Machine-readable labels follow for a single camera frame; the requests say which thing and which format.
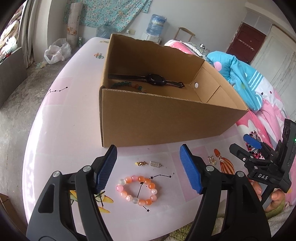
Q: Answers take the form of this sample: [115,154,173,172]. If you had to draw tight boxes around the brown cardboard box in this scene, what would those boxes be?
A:
[99,34,248,147]

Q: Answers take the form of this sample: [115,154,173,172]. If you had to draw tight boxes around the wooden chair frame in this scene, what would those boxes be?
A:
[173,27,196,42]

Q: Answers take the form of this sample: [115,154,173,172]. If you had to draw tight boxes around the gold butterfly outline charm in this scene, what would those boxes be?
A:
[207,156,217,165]

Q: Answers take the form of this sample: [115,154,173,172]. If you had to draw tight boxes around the dark grey cabinet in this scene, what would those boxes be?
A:
[0,47,28,107]

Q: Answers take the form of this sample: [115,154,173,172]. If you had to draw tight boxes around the blue patterned quilt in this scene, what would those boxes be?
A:
[206,51,273,113]

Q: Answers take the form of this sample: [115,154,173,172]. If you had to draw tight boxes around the teal floral hanging cloth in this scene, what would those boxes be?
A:
[63,0,153,33]

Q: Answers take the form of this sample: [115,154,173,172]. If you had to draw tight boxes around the multicolour teal bead bracelet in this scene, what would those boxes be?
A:
[110,81,148,93]

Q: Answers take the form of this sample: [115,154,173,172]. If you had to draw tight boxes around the person's right hand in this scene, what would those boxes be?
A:
[251,181,285,212]

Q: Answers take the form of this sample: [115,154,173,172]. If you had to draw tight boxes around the green fluffy cloth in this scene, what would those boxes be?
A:
[169,201,285,241]

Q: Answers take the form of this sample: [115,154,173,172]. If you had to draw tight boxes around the bronze butterfly charm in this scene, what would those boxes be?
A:
[135,161,148,166]

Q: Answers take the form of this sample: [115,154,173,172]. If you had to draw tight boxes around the rolled floral paper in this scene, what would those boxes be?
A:
[66,2,83,49]

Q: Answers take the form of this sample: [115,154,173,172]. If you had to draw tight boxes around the white plastic bag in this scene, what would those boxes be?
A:
[44,38,72,65]

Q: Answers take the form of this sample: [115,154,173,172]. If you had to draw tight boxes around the grey curtain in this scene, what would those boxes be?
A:
[18,0,39,68]

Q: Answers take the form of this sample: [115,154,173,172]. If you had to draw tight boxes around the dark red door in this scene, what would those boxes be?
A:
[226,23,266,65]

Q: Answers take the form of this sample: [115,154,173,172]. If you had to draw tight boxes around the pink orange bead bracelet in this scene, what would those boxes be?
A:
[115,175,159,207]

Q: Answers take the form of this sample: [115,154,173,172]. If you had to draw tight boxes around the pink floral blanket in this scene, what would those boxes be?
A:
[164,39,296,204]

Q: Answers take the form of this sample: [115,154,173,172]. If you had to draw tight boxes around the silver abacus charm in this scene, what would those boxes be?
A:
[150,161,162,168]

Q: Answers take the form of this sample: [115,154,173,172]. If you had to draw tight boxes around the pink strap smartwatch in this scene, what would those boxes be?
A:
[108,74,185,88]

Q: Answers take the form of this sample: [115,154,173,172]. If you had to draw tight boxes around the blue water jug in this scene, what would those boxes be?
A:
[146,14,167,37]

